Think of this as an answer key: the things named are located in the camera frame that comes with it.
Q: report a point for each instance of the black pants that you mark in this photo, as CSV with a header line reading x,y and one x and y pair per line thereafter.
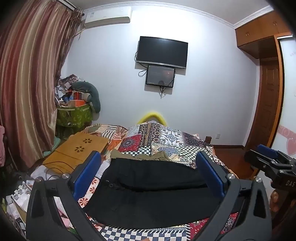
x,y
150,187

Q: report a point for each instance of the pile of white clutter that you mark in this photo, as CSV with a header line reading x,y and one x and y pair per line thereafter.
x,y
20,199

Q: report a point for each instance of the striped pink curtain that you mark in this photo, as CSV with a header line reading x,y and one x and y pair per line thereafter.
x,y
30,81

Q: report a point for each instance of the black wall television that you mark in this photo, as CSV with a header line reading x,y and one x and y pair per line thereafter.
x,y
161,52

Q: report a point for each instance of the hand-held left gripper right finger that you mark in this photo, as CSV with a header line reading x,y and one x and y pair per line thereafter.
x,y
211,172

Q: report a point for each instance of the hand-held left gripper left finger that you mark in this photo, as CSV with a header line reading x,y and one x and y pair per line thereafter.
x,y
89,172

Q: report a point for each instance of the small wall monitor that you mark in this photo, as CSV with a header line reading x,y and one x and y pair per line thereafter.
x,y
159,76

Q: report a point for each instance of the wooden overhead cabinet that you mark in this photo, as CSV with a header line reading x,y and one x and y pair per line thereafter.
x,y
259,32

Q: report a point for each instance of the green patterned storage box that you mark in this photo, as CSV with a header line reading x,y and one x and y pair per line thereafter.
x,y
74,115

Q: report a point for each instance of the wooden bed frame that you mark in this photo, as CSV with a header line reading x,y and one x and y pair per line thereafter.
x,y
208,140

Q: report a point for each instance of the white air conditioner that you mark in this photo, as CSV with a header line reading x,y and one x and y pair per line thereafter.
x,y
107,17

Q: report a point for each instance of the patchwork printed bedspread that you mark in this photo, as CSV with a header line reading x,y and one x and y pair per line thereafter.
x,y
166,139

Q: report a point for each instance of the khaki pants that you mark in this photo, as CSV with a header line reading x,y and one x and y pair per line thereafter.
x,y
159,156

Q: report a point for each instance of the yellow curved cushion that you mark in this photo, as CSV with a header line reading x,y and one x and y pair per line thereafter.
x,y
151,115

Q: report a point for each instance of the white floral sheet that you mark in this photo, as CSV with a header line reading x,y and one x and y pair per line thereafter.
x,y
92,185

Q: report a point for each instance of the grey-green long pillow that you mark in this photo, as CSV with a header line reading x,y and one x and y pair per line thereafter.
x,y
94,96

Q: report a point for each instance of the wooden lap desk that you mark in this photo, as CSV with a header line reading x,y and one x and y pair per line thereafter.
x,y
74,150

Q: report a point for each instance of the pink cloth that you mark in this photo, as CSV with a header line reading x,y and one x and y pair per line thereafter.
x,y
2,146

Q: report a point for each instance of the person's right hand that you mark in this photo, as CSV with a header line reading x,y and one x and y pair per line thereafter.
x,y
275,200

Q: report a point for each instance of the pile of papers and boxes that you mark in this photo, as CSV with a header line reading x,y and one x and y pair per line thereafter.
x,y
67,90

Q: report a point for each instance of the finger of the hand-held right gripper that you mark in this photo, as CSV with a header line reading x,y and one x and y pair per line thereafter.
x,y
259,161
268,151

